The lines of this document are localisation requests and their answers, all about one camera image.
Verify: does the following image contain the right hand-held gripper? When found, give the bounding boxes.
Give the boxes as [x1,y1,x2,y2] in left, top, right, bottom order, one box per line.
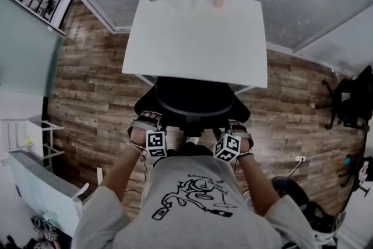
[213,131,255,162]

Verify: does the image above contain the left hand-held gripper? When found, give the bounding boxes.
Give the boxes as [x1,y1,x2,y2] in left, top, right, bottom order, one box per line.
[127,121,168,158]

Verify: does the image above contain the black armrest swivel chair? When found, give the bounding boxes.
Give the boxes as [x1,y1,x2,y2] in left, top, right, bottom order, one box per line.
[133,77,251,138]

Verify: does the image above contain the person's left forearm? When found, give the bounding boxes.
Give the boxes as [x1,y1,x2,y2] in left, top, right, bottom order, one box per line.
[101,145,147,202]

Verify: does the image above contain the person's right forearm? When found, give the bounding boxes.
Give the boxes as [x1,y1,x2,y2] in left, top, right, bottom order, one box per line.
[237,151,282,217]

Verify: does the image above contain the black high-back office chair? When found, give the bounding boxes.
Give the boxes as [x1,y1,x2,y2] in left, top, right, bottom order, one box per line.
[316,65,373,129]

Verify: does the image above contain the person's left hand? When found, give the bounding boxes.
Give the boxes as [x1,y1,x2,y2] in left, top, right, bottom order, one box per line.
[129,110,163,149]

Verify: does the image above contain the person's right hand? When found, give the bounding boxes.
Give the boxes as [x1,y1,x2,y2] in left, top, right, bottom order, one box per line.
[228,119,249,134]

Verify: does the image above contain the person's black trousers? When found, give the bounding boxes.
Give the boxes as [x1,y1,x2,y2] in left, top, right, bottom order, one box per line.
[166,144,214,157]

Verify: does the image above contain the person in white shirt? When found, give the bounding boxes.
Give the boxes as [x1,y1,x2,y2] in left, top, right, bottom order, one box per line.
[71,154,319,249]

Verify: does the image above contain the white desk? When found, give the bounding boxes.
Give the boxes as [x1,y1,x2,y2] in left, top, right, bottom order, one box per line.
[121,0,269,96]

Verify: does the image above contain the pale cloth covered table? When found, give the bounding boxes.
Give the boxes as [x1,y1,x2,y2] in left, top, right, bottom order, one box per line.
[8,151,103,229]

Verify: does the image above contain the black and white garment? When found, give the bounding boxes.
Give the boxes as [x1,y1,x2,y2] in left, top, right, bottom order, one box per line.
[302,201,348,243]

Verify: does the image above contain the white metal rack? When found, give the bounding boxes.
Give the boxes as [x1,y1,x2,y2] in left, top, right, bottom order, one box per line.
[1,118,65,167]

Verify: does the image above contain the clear plastic cup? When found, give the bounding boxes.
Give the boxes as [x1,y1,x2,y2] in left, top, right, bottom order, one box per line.
[43,211,59,223]

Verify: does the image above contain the black stand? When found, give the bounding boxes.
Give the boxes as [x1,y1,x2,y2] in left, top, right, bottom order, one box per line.
[339,154,371,198]

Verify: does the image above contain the black white printed cloth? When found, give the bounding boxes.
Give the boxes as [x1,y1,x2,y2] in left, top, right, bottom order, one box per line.
[358,156,373,185]

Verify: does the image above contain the frosted glass door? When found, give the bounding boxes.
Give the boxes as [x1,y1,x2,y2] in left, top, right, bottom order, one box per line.
[0,0,65,99]

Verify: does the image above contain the thin black cable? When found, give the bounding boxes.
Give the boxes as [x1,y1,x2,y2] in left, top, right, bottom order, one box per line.
[125,154,150,194]

